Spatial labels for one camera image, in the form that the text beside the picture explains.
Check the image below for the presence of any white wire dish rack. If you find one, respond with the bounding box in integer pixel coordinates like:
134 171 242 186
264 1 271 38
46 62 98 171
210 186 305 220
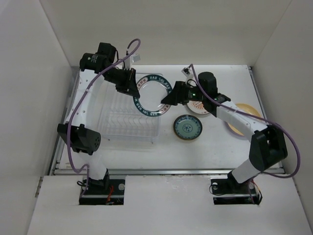
97 73 161 142

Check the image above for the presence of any purple rimmed patterned plate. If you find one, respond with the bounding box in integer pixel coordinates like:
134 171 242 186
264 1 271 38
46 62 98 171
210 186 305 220
186 101 210 115

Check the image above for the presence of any beige orange plate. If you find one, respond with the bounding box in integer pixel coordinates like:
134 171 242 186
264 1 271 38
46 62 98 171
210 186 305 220
225 103 261 138

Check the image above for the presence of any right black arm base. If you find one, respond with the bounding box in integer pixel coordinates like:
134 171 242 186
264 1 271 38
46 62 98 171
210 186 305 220
209 178 263 205

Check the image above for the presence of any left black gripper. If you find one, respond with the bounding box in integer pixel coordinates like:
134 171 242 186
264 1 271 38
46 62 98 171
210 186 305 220
104 67 140 98

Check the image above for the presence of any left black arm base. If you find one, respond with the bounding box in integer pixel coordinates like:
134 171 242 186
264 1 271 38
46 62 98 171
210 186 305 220
77 171 126 206

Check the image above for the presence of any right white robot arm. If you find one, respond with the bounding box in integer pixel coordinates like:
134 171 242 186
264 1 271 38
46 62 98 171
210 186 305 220
161 72 288 194

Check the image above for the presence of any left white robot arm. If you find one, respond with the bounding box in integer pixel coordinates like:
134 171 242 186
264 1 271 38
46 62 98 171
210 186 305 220
57 38 141 195

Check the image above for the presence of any dark green rimmed plate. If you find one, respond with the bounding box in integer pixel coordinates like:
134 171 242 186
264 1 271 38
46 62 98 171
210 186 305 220
173 115 203 141

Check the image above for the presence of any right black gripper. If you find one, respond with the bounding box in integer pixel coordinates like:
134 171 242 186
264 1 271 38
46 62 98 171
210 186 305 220
161 81 206 106

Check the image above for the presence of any aluminium table front rail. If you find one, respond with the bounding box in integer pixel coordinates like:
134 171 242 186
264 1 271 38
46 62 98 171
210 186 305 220
53 167 285 175

